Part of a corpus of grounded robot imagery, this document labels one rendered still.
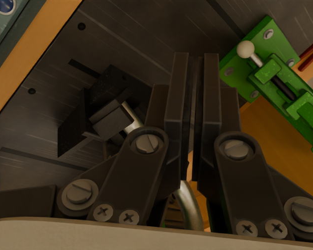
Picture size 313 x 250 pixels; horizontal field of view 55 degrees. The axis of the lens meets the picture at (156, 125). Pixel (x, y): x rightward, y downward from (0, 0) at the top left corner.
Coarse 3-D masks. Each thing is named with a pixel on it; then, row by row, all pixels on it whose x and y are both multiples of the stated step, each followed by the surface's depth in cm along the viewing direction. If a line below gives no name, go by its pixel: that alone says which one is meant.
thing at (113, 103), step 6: (126, 90) 45; (120, 96) 43; (126, 96) 44; (114, 102) 42; (120, 102) 42; (102, 108) 43; (108, 108) 43; (114, 108) 43; (96, 114) 44; (102, 114) 44; (90, 120) 45; (96, 120) 44
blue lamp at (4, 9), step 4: (0, 0) 30; (4, 0) 30; (8, 0) 30; (12, 0) 30; (0, 4) 30; (4, 4) 30; (8, 4) 30; (12, 4) 30; (0, 8) 30; (4, 8) 30; (8, 8) 30; (4, 12) 31
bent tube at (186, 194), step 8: (128, 112) 44; (136, 120) 45; (128, 128) 45; (184, 184) 47; (176, 192) 47; (184, 192) 47; (192, 192) 48; (184, 200) 47; (192, 200) 47; (184, 208) 47; (192, 208) 46; (184, 216) 47; (192, 216) 46; (200, 216) 46; (184, 224) 46; (192, 224) 45; (200, 224) 45
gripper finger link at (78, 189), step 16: (176, 64) 10; (192, 64) 11; (176, 80) 10; (192, 80) 11; (160, 96) 10; (176, 96) 9; (160, 112) 10; (176, 112) 9; (160, 128) 9; (176, 128) 8; (176, 144) 9; (112, 160) 8; (176, 160) 8; (80, 176) 8; (96, 176) 8; (176, 176) 9; (64, 192) 8; (80, 192) 8; (96, 192) 8; (160, 192) 9; (64, 208) 7; (80, 208) 7
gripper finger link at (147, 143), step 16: (144, 128) 8; (128, 144) 8; (144, 144) 8; (160, 144) 8; (128, 160) 8; (144, 160) 8; (160, 160) 8; (112, 176) 7; (128, 176) 7; (144, 176) 7; (160, 176) 8; (112, 192) 7; (128, 192) 7; (144, 192) 7; (96, 208) 7; (112, 208) 7; (128, 208) 7; (144, 208) 7; (160, 208) 9; (144, 224) 7; (160, 224) 9
